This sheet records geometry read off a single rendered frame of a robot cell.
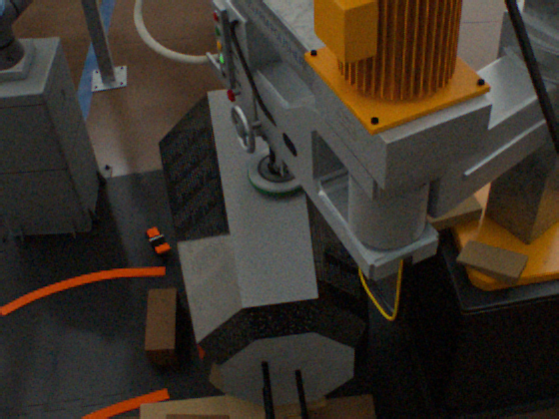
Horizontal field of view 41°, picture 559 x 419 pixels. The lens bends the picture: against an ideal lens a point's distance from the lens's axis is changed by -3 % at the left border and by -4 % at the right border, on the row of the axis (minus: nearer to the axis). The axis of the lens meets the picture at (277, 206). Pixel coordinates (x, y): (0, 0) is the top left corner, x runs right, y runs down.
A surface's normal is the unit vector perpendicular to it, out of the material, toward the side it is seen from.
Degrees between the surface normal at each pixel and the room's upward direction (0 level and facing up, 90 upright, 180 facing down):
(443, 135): 90
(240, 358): 90
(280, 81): 4
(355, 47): 90
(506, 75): 0
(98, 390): 0
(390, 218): 90
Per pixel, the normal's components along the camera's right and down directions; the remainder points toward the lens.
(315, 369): 0.11, 0.73
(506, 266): -0.22, -0.74
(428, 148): 0.43, 0.65
